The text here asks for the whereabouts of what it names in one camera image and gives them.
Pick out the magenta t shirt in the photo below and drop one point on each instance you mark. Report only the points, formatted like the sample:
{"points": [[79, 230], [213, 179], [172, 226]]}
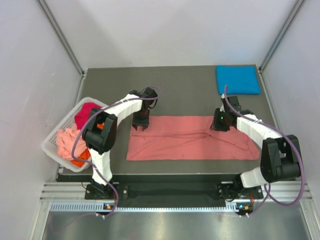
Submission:
{"points": [[81, 117]]}

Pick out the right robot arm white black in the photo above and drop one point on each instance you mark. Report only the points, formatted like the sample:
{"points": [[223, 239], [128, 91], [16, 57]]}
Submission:
{"points": [[280, 158]]}

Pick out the grey slotted cable duct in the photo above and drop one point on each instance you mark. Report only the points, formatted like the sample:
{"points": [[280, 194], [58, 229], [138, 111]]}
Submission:
{"points": [[103, 207]]}

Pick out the orange t shirt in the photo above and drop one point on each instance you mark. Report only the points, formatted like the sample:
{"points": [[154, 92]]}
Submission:
{"points": [[83, 156]]}

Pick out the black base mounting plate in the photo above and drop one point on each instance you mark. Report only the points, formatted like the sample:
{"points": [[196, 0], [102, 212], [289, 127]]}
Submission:
{"points": [[178, 190]]}

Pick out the salmon pink t shirt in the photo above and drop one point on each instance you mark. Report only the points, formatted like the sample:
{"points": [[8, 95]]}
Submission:
{"points": [[188, 138]]}

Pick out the aluminium frame post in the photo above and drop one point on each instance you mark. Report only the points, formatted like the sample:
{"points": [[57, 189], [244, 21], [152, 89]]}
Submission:
{"points": [[293, 13], [60, 35]]}

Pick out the folded blue t shirt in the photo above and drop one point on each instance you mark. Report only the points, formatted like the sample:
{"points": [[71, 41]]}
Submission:
{"points": [[240, 80]]}

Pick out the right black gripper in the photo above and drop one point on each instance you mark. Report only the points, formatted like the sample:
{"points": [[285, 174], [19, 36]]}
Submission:
{"points": [[215, 125]]}

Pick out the right aluminium frame post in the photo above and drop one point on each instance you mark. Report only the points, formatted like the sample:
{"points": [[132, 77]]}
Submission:
{"points": [[293, 13]]}

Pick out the left aluminium frame post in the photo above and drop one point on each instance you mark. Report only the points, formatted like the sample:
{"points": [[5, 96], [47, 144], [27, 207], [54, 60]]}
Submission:
{"points": [[60, 35]]}

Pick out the white plastic laundry basket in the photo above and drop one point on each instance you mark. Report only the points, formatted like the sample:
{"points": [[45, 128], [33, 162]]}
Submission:
{"points": [[49, 144]]}

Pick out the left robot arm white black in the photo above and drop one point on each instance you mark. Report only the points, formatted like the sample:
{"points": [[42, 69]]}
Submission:
{"points": [[100, 133]]}

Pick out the light peach t shirt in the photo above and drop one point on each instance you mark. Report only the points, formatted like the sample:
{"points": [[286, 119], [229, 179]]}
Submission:
{"points": [[65, 140]]}

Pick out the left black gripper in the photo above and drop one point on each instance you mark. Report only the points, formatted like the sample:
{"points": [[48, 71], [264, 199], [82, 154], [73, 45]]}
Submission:
{"points": [[144, 123]]}

